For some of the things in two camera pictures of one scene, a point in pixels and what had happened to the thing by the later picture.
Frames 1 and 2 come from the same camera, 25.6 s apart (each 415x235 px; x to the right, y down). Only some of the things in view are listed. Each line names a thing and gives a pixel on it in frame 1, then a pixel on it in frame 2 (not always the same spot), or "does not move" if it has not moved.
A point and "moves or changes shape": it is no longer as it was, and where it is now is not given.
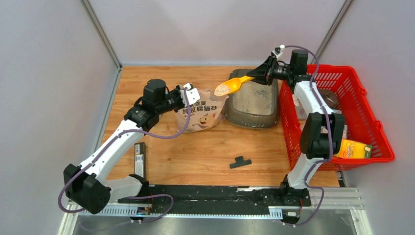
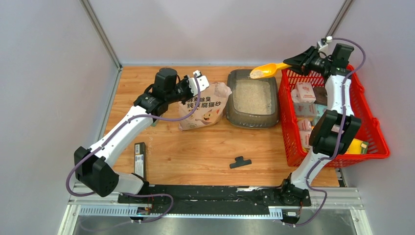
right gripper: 264,73 -> 297,61
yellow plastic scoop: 231,86 moves or changes shape
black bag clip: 240,161 does not move
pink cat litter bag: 205,113 does not move
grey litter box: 255,105 does not move
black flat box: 140,159 does not move
